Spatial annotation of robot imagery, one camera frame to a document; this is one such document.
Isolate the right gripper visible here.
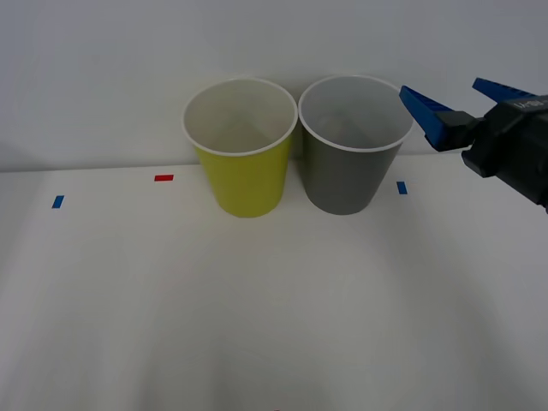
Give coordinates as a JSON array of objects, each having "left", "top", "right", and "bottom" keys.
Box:
[{"left": 398, "top": 77, "right": 548, "bottom": 216}]

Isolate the grey plastic waste bin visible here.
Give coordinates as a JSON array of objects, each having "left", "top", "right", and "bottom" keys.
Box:
[{"left": 297, "top": 74, "right": 417, "bottom": 217}]

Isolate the yellow-green plastic waste bin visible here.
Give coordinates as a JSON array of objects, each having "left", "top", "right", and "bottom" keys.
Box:
[{"left": 181, "top": 77, "right": 299, "bottom": 220}]

